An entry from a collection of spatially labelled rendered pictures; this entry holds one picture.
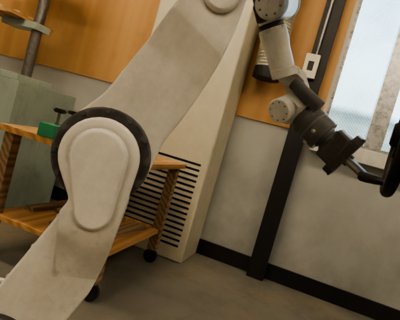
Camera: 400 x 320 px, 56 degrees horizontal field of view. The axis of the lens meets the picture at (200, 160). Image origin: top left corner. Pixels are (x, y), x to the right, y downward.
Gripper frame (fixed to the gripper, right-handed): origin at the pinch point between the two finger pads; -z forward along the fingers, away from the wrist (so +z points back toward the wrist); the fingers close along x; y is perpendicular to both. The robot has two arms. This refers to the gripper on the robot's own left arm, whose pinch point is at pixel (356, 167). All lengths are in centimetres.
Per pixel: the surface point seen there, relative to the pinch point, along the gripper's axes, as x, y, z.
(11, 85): -97, 20, 147
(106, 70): -83, 84, 152
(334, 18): 26, 116, 68
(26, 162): -133, 32, 124
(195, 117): -53, 71, 75
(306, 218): -60, 108, 0
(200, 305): -92, 29, 1
